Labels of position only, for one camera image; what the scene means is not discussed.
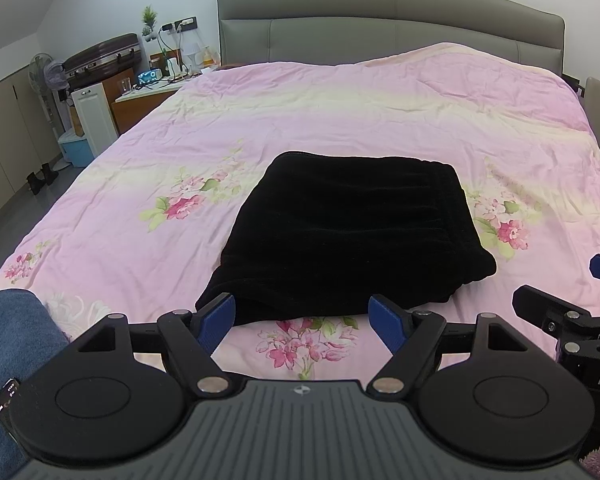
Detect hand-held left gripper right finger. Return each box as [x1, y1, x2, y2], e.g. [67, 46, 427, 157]
[367, 293, 530, 397]

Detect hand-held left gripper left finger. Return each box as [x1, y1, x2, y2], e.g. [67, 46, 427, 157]
[72, 292, 237, 397]

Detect black pants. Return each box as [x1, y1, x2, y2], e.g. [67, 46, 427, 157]
[195, 151, 498, 329]

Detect person's leg in blue jeans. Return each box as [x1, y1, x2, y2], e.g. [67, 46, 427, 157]
[0, 289, 72, 480]

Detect pink floral blanket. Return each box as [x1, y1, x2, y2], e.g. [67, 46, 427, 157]
[0, 42, 600, 386]

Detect light blue storage bin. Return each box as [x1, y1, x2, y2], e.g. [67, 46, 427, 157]
[58, 130, 91, 167]

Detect black smartphone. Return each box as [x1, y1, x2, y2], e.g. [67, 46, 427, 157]
[0, 377, 24, 442]

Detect wooden nightstand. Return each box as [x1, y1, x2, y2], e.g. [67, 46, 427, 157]
[111, 67, 202, 135]

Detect white cabinet door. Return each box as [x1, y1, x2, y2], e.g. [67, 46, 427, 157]
[70, 81, 120, 157]

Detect white table lamp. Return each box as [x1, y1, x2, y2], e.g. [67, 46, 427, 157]
[179, 42, 204, 74]

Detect dark brown suitcase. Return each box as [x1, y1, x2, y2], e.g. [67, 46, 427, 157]
[62, 33, 142, 92]

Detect white standing fan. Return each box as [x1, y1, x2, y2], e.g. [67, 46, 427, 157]
[28, 52, 77, 172]

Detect grey upholstered bed headboard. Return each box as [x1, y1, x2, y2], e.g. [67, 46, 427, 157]
[216, 0, 566, 75]

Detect small potted plant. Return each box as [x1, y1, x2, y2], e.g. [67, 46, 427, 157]
[139, 4, 160, 42]

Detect beige wall cabinets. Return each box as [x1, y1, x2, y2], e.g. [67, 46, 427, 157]
[0, 67, 67, 232]

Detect black wall power socket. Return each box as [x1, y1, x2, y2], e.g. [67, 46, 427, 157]
[160, 16, 197, 33]

